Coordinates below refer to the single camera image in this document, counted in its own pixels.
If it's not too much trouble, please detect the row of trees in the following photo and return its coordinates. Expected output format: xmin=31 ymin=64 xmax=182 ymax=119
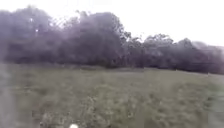
xmin=0 ymin=5 xmax=224 ymax=76

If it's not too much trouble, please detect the green grass field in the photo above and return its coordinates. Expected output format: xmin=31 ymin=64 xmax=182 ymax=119
xmin=0 ymin=61 xmax=224 ymax=128

